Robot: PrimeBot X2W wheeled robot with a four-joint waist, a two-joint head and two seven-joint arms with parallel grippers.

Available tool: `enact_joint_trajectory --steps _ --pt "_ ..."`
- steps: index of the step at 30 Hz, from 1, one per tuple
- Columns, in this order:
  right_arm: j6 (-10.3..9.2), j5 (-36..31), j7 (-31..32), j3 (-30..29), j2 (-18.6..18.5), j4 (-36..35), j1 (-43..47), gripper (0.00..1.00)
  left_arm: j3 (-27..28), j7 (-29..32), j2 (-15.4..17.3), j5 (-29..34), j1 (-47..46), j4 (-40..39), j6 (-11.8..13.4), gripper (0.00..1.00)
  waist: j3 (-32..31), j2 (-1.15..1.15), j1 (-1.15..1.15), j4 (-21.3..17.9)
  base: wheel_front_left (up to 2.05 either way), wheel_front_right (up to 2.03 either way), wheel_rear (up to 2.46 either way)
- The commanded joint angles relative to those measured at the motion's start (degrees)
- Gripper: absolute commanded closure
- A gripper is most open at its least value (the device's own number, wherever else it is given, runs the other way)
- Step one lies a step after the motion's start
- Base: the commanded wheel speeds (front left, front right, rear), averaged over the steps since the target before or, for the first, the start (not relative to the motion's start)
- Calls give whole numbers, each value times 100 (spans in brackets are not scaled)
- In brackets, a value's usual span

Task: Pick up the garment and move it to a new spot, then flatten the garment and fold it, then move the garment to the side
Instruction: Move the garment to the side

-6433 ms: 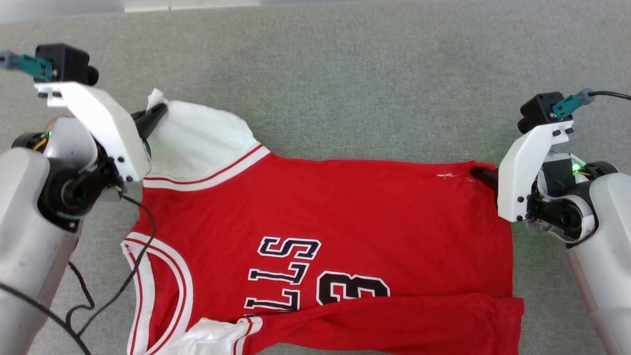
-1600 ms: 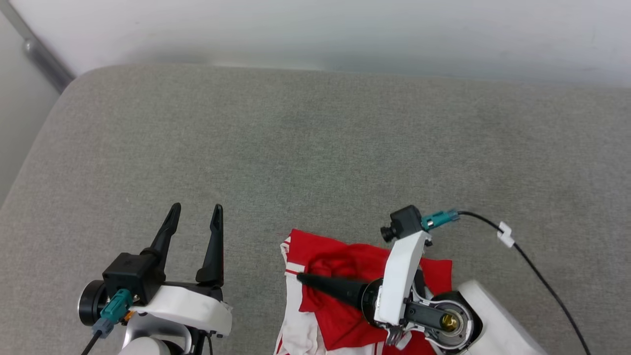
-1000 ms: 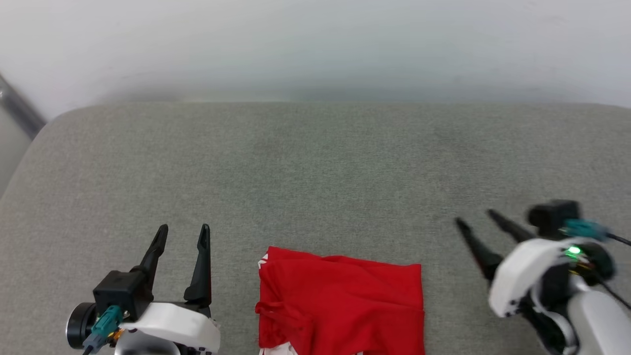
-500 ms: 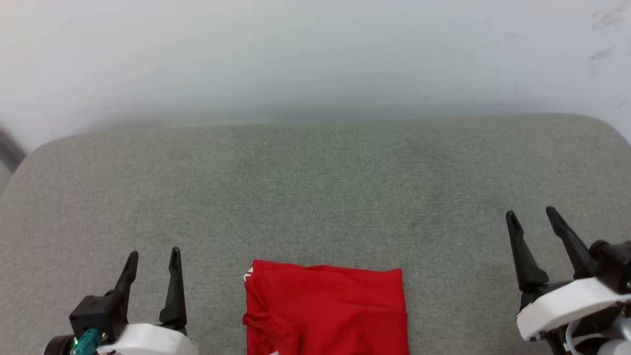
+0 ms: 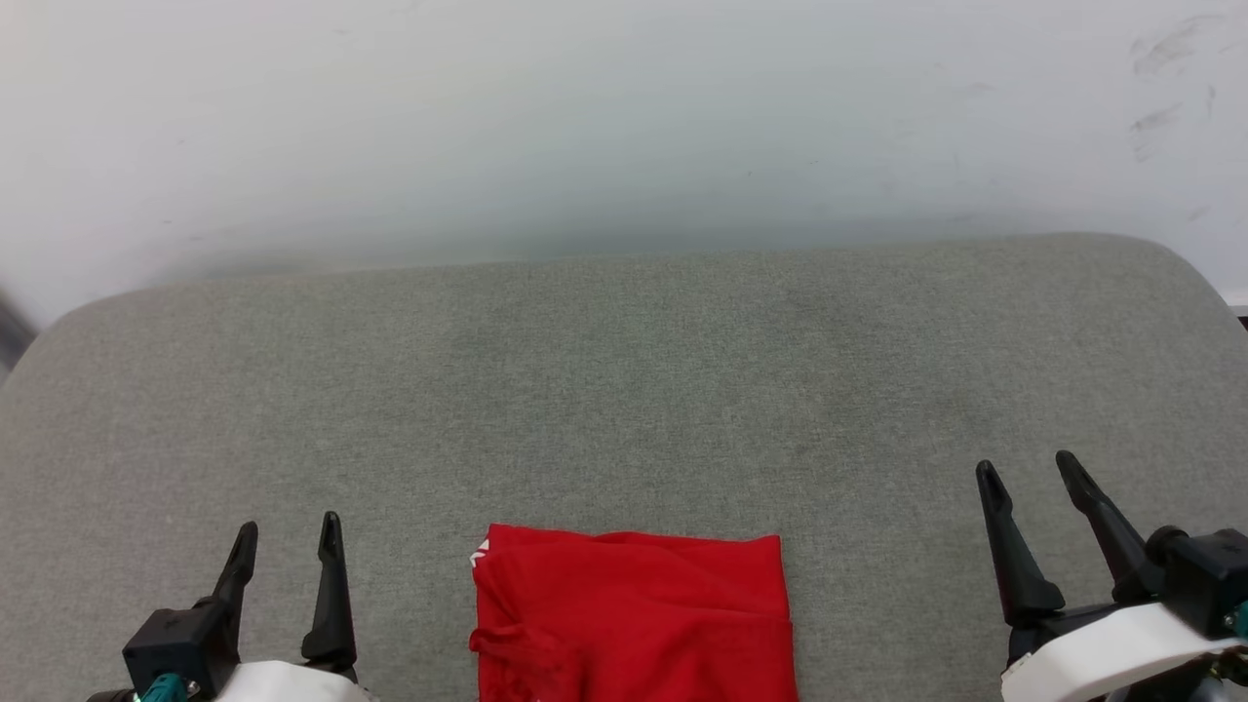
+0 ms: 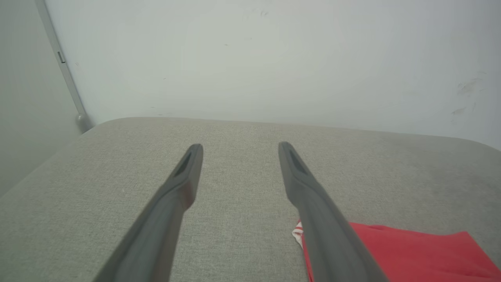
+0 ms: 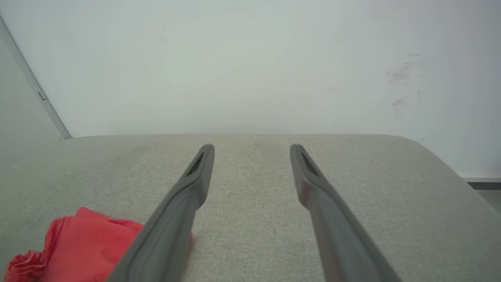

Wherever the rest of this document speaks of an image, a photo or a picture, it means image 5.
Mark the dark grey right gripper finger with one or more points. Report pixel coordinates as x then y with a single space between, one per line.
1121 556
1019 575

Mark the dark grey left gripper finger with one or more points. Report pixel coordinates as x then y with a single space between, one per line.
330 604
239 575

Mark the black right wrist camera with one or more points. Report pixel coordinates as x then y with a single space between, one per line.
1204 580

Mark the red Bulls 23 jersey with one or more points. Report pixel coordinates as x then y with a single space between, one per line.
634 624

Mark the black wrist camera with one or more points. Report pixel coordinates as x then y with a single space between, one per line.
180 643
1204 580

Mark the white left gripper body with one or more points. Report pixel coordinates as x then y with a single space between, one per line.
292 684

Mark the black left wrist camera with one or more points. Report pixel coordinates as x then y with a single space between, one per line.
180 643

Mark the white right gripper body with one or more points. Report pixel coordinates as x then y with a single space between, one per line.
1102 653

